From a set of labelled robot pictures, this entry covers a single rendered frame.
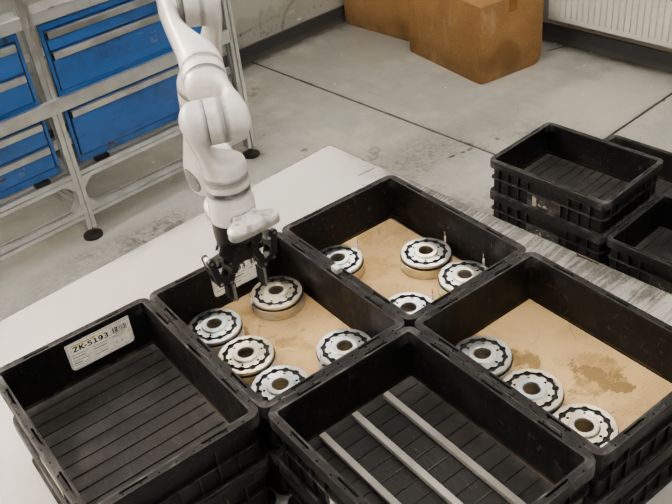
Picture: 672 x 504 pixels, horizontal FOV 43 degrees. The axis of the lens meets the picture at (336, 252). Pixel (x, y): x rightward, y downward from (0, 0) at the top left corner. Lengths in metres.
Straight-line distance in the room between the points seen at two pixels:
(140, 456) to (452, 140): 2.71
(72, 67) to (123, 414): 2.02
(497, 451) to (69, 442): 0.71
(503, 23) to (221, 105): 3.19
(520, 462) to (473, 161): 2.48
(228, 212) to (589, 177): 1.57
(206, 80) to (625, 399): 0.84
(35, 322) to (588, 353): 1.20
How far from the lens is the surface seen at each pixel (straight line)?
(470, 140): 3.90
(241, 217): 1.33
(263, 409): 1.34
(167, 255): 2.12
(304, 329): 1.62
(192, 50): 1.38
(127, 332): 1.62
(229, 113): 1.26
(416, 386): 1.48
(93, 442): 1.52
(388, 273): 1.73
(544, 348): 1.56
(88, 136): 3.46
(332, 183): 2.29
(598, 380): 1.51
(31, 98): 3.32
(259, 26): 4.92
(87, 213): 3.56
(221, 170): 1.30
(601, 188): 2.64
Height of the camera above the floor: 1.88
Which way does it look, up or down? 36 degrees down
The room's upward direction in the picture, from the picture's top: 7 degrees counter-clockwise
